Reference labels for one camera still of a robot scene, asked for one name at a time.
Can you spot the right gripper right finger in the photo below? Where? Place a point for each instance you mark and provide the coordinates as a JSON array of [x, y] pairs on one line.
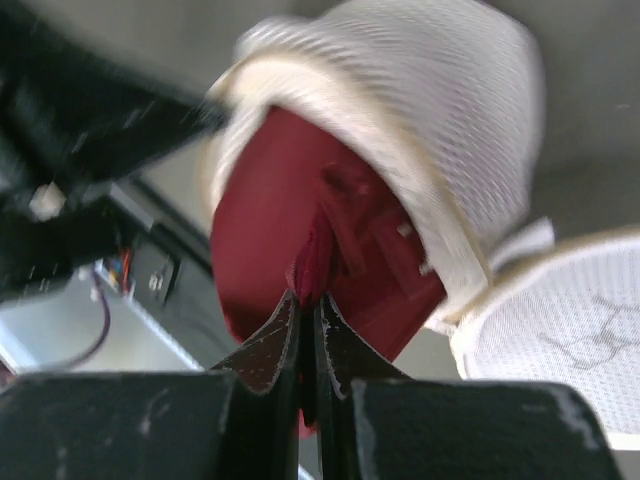
[[374, 422]]

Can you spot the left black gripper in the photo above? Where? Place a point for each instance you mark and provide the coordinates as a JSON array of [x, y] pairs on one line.
[[72, 123]]

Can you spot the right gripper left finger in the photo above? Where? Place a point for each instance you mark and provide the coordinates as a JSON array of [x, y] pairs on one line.
[[238, 420]]

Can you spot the dark red bra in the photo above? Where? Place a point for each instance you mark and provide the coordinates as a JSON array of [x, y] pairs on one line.
[[302, 212]]

